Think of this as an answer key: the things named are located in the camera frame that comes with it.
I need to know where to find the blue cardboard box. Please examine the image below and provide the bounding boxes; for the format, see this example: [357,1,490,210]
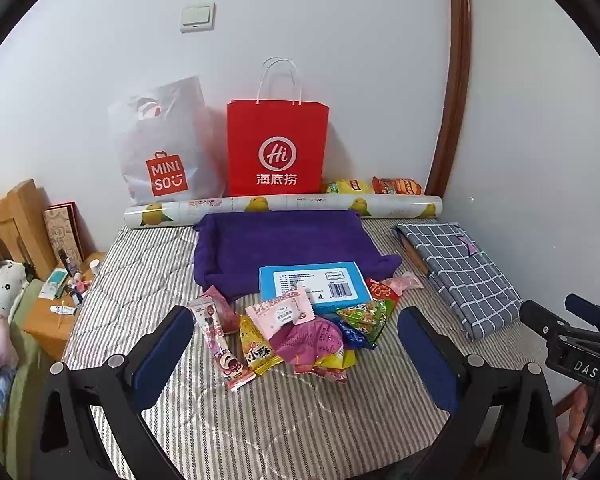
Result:
[258,260,373,313]

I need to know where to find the red orange chips bag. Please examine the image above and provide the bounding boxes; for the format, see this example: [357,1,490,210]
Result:
[371,176,423,196]

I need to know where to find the floral white pillow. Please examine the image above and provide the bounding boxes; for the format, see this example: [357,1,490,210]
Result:
[0,260,28,321]

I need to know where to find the purple towel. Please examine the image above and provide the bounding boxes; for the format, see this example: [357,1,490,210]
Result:
[192,210,403,303]

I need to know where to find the pink white candy packet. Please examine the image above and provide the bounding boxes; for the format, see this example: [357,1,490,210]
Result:
[382,272,425,293]

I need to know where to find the blue snack packet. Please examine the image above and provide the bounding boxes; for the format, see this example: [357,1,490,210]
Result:
[337,322,368,351]

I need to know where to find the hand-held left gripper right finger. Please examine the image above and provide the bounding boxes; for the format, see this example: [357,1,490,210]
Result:
[397,306,563,480]

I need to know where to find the green snack packet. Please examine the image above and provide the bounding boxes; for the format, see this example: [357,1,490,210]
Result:
[335,299,398,348]

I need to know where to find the brown flat board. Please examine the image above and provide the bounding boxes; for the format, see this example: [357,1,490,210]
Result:
[399,236,432,277]

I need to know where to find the magenta snack packet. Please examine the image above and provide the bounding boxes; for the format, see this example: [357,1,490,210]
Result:
[269,317,346,375]

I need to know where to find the person's right hand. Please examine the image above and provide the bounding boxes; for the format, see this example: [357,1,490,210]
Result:
[562,387,600,476]

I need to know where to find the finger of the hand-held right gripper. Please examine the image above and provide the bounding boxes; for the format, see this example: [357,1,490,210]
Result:
[519,300,572,347]
[565,294,600,332]

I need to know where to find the brown wooden door frame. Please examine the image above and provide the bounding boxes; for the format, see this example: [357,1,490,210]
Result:
[425,0,473,198]

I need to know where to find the red paper bag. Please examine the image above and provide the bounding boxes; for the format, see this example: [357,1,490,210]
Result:
[226,58,329,197]

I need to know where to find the teal small box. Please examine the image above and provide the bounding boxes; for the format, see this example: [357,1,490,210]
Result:
[42,267,68,301]

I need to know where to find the pale pink snack packet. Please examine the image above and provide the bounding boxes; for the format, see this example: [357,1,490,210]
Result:
[245,284,315,343]

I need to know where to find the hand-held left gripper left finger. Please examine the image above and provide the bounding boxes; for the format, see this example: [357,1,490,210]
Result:
[27,306,196,480]

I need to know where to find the yellow orange snack packet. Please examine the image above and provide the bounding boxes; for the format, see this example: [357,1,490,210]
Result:
[315,349,358,371]

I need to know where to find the yellow chips bag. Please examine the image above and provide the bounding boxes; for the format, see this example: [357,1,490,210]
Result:
[326,179,376,195]

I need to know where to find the white plastic shopping bag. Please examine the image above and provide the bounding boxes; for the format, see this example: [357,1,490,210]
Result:
[107,76,228,200]

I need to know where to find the wooden nightstand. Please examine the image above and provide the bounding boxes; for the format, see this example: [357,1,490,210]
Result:
[22,252,108,361]

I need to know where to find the fruit print paper roll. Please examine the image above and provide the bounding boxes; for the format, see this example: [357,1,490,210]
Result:
[123,194,443,230]

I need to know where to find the wooden headboard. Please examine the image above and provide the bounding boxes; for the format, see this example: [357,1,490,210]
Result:
[0,178,58,281]

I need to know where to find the grey striped bed quilt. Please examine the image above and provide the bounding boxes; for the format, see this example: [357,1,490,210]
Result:
[62,217,551,480]

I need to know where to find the red snack packet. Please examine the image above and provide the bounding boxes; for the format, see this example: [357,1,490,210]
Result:
[365,278,401,303]

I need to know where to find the green bed sheet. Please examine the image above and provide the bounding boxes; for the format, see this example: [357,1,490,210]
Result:
[5,280,46,480]

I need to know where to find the white wall light switch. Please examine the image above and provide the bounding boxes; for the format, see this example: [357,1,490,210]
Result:
[180,2,216,31]

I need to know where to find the long pink strip packet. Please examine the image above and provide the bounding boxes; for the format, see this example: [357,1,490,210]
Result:
[187,296,257,392]

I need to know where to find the grey plaid folded cloth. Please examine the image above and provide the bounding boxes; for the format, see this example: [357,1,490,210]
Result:
[392,221,523,342]

